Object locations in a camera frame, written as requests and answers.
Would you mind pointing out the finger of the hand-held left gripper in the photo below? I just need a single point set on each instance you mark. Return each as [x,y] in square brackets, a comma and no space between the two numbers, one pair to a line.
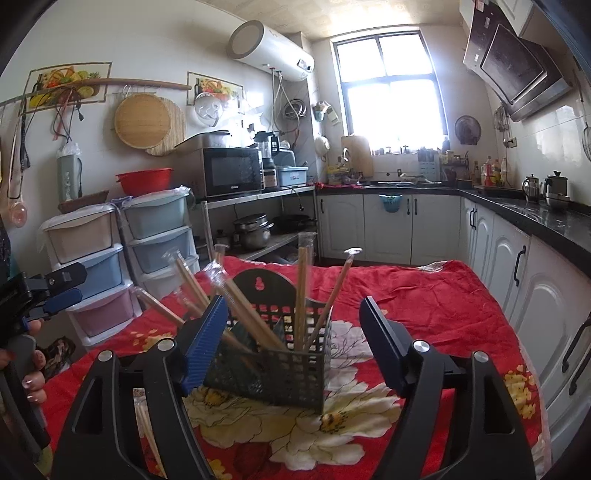
[64,277]
[62,300]

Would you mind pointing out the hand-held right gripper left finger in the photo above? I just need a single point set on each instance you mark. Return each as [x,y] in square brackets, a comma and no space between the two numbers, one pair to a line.
[205,341]

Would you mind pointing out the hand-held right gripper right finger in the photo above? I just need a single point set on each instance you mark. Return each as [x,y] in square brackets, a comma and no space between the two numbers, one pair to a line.
[376,332]

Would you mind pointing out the dark green plastic utensil basket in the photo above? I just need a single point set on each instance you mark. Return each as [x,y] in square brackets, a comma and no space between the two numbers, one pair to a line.
[281,288]

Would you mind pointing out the person's left hand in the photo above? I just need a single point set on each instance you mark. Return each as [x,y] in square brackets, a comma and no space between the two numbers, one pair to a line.
[37,378]

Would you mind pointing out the cream blue pink drawer tower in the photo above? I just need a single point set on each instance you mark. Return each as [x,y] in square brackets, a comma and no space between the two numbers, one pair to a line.
[83,240]

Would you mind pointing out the red floral blanket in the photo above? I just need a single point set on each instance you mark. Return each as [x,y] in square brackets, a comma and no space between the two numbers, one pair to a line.
[415,286]

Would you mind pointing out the pink round hanging scrubber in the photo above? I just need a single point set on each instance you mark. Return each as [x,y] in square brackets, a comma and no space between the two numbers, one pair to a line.
[18,214]

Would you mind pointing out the white back base cabinets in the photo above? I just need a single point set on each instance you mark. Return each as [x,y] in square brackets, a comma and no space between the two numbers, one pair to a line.
[351,226]

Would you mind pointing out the pale green drawer tower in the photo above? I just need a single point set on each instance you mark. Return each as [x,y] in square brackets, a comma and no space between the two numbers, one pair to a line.
[157,217]

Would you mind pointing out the steel cooking pot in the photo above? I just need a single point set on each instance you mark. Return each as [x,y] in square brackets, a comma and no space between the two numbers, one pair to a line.
[254,235]

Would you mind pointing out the red plastic basin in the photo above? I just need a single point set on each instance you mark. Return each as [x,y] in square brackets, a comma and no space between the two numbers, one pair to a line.
[145,180]

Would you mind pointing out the blue hanging cabinet bin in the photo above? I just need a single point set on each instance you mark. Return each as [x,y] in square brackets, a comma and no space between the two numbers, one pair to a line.
[390,205]

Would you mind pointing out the black wok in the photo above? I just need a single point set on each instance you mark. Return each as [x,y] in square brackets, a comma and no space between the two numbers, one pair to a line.
[291,224]

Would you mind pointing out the metal kitchen rack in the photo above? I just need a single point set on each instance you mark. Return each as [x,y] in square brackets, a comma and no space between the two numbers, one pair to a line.
[258,194]

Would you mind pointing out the black microwave oven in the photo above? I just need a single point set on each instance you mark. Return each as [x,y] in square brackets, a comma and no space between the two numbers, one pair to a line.
[231,173]

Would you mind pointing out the round bamboo tray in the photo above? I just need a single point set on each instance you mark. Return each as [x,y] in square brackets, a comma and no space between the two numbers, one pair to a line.
[178,134]
[143,122]

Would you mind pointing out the grey blue plastic bin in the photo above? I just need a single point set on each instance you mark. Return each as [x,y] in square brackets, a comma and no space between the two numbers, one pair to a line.
[291,177]

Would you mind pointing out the white side base cabinets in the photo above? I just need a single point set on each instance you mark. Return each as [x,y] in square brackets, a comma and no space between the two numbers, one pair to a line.
[549,295]

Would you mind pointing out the wooden cutting board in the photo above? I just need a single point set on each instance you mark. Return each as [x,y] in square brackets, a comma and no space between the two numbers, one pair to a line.
[358,152]

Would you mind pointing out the row of condiment bottles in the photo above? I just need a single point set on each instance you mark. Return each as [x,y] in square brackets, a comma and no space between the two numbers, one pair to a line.
[489,173]

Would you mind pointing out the black blender jug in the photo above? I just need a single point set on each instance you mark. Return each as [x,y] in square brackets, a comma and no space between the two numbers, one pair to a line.
[268,150]

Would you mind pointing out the long wooden rolling pin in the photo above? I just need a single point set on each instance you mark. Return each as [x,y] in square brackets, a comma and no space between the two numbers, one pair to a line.
[138,82]

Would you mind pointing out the black countertop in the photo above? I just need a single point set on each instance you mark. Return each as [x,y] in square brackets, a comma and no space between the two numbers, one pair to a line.
[554,221]

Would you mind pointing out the small steel kettle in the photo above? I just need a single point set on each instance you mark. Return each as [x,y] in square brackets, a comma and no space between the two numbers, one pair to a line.
[531,189]

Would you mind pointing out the glass pot lid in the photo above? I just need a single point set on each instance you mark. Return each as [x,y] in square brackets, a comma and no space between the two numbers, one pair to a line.
[207,110]

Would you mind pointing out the large steel kettle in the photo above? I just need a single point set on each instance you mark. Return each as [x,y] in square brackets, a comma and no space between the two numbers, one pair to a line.
[556,191]

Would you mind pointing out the kitchen window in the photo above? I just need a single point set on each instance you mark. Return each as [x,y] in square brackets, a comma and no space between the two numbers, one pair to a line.
[392,92]

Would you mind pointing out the white cylindrical water heater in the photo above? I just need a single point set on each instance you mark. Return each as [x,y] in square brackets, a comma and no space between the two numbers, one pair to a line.
[272,50]

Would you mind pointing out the black range hood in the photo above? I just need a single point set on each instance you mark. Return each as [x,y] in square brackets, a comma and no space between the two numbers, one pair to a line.
[512,64]

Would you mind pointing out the pale green wall holder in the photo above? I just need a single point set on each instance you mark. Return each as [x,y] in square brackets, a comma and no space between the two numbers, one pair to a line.
[69,175]

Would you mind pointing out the large fruit wall poster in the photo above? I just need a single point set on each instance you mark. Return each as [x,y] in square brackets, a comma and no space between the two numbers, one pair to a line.
[64,76]

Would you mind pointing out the round dark wall strainer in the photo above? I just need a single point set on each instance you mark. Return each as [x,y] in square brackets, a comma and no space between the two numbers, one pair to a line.
[467,130]

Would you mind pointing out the small fruit wall poster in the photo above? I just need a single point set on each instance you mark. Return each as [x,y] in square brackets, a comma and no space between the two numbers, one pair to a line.
[217,87]

